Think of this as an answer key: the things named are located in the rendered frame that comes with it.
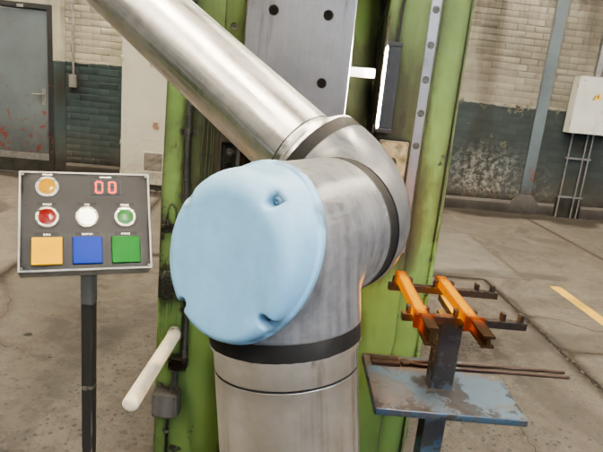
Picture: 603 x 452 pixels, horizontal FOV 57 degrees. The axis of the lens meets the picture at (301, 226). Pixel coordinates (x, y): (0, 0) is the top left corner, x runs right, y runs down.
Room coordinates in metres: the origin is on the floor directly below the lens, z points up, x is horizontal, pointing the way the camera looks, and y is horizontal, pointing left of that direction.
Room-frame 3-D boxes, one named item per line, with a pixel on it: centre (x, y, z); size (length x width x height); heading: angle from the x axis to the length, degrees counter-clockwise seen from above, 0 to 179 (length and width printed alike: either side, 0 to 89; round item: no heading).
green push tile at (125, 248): (1.46, 0.48, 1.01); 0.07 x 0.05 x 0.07; 113
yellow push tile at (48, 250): (1.38, 0.66, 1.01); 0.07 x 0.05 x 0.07; 113
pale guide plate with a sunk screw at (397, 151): (1.72, -0.26, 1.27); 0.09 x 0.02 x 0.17; 88
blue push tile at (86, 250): (1.42, 0.57, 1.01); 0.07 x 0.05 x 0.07; 113
